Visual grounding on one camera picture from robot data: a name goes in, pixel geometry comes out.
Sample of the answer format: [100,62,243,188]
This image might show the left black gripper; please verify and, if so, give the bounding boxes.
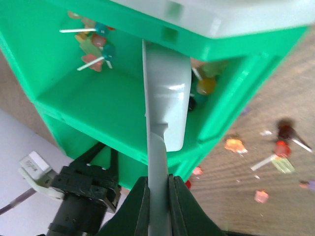
[52,142,121,213]

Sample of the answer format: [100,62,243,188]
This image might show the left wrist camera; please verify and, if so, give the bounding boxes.
[18,151,64,201]

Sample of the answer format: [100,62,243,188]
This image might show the white candy bin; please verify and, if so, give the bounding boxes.
[116,0,315,38]

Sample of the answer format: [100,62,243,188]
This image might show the red lollipop near bins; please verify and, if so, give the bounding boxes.
[250,141,291,171]

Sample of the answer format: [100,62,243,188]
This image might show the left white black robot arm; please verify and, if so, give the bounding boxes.
[47,142,121,236]

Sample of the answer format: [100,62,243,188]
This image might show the green candy bin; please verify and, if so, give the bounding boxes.
[0,0,307,155]
[37,108,213,189]

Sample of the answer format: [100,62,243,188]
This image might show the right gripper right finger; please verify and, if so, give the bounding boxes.
[167,173,227,236]

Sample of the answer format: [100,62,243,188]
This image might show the green candy near cup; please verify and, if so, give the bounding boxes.
[272,157,295,174]

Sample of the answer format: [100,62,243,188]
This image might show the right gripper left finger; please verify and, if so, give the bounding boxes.
[97,177,150,236]

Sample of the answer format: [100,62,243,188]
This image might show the light blue slotted scoop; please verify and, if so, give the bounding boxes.
[142,41,191,236]

